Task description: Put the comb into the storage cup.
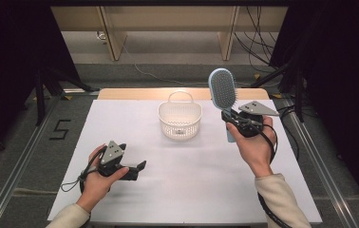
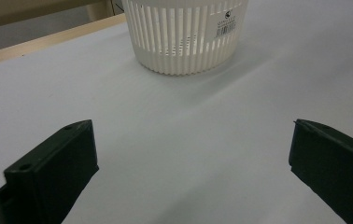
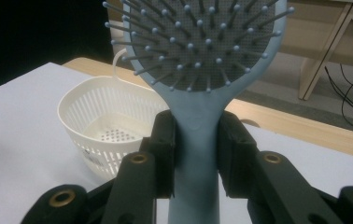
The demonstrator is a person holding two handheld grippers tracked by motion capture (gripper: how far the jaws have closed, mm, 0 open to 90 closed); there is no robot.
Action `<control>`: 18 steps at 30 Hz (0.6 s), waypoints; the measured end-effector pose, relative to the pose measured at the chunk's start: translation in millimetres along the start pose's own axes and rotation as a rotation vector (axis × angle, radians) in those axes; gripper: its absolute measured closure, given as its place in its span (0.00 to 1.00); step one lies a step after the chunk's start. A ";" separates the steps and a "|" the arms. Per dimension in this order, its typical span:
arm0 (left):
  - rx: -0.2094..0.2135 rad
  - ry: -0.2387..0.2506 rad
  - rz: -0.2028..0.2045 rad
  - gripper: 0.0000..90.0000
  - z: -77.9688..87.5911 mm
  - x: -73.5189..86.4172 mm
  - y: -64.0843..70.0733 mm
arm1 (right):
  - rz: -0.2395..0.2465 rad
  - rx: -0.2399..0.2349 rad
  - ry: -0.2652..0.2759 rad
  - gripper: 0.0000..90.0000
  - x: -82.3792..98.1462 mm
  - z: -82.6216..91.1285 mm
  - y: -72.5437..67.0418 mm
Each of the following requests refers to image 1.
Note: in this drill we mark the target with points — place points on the white table mat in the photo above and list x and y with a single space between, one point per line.
168 190

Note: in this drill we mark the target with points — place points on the black curtain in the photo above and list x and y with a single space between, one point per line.
342 79
9 63

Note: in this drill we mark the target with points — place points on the beige wooden desk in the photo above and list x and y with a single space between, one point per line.
168 19

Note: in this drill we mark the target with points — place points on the white slotted plastic basket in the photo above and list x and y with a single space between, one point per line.
180 128

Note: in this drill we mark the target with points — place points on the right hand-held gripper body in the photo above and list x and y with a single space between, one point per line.
258 108

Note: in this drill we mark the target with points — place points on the light wooden table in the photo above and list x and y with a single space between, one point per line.
136 94

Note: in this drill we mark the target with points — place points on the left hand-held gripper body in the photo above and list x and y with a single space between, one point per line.
112 153

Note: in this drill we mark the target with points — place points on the aluminium floor rail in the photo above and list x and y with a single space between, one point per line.
326 171
16 177

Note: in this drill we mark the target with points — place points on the light blue hairbrush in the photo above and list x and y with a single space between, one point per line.
222 88

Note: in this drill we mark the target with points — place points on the black metal stand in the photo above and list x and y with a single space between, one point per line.
41 95
285 72

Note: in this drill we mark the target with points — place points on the person's right hand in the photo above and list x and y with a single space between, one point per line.
256 152

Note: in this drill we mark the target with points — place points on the person's left hand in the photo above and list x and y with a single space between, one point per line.
98 186

